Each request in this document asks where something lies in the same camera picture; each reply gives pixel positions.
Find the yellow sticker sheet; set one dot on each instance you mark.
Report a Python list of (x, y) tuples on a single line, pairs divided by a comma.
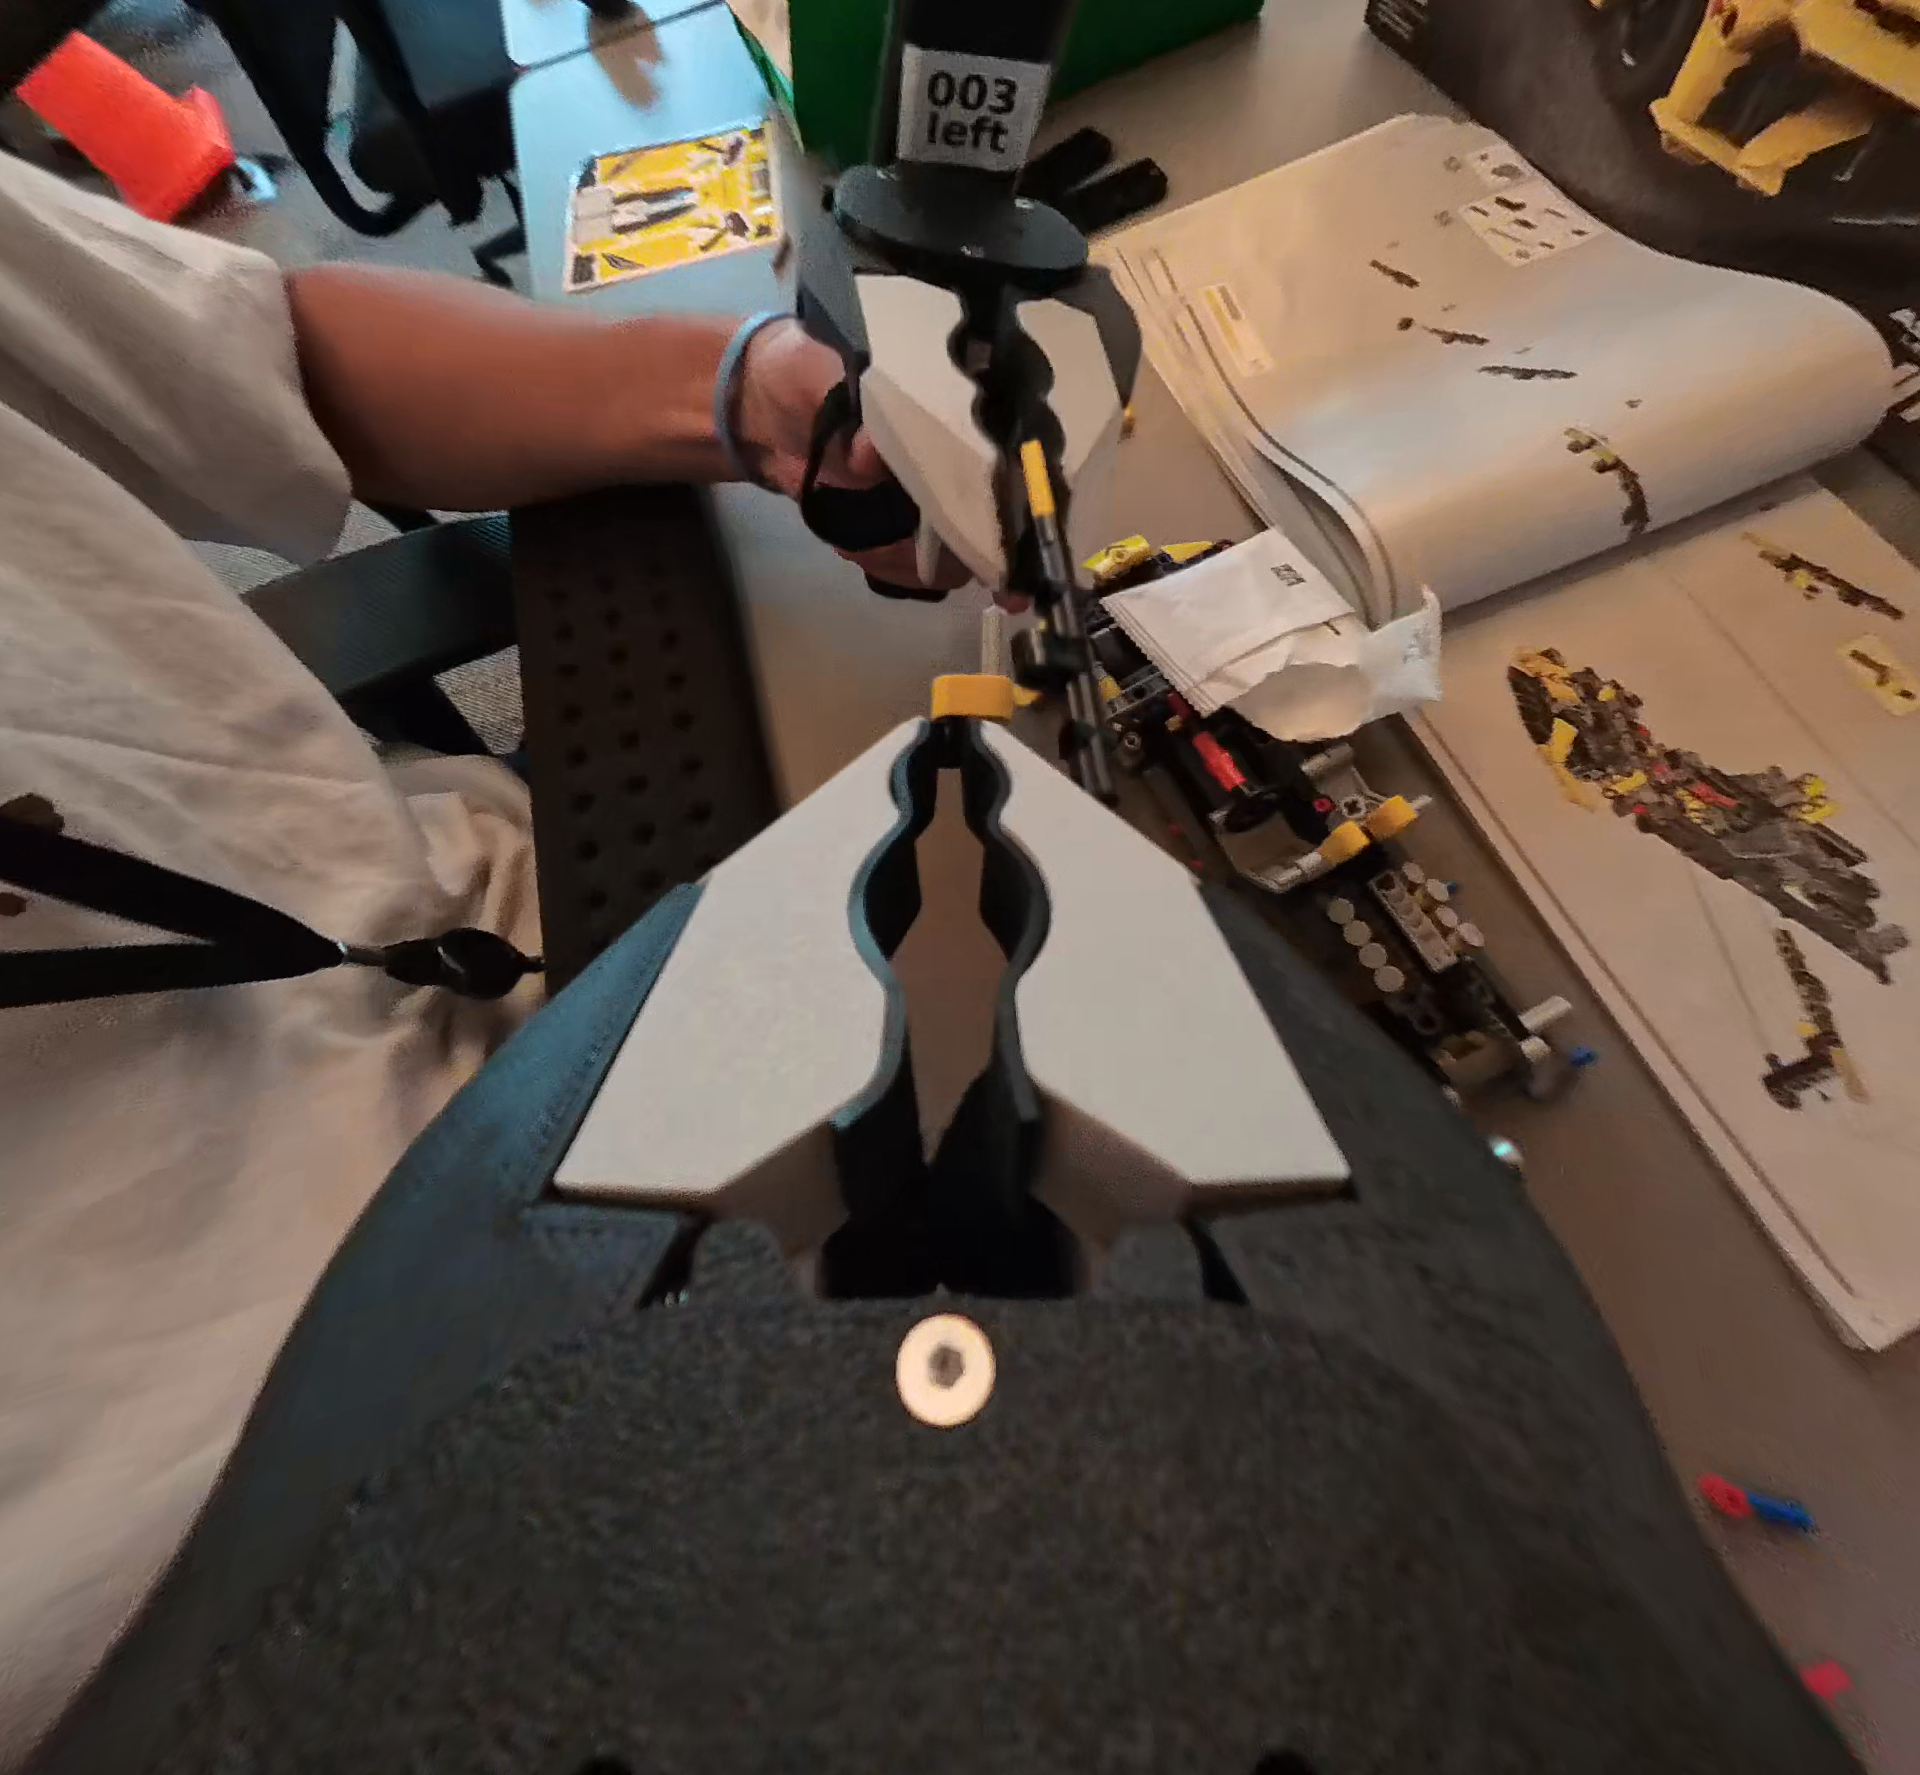
[(660, 207)]

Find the yellow lego connector grey axle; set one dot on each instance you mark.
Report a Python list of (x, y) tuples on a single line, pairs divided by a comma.
[(968, 698)]

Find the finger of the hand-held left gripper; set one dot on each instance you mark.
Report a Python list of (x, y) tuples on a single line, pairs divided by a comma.
[(1088, 425), (915, 425)]

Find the lego instruction booklet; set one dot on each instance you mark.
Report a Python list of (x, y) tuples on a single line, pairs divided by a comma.
[(1500, 350)]

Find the person in white T-shirt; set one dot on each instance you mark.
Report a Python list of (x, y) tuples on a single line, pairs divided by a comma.
[(149, 1130)]

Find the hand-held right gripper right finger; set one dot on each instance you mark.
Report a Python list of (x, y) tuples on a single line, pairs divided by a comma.
[(1184, 1039)]

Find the person's left hand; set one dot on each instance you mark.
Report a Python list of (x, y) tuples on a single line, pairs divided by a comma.
[(788, 409)]

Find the scattered small lego pins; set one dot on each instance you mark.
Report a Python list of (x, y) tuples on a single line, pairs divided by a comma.
[(1748, 1501)]

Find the lego car chassis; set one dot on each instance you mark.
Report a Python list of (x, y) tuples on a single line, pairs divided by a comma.
[(1275, 815)]

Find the black lego beam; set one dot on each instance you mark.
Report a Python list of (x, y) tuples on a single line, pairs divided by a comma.
[(1083, 695)]

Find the Corvette set box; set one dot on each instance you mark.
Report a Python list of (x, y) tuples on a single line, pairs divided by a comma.
[(1500, 80)]

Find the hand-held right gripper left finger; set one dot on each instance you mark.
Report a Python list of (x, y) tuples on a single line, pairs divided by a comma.
[(721, 1039)]

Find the white torn paper bag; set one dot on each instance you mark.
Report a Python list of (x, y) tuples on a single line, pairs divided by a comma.
[(1245, 635)]

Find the orange traffic cone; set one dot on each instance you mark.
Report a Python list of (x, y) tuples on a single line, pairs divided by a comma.
[(122, 125)]

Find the person's left forearm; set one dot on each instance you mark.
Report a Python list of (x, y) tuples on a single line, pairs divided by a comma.
[(526, 380)]

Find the black office chair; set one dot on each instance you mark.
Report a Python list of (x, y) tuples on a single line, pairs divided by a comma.
[(435, 21)]

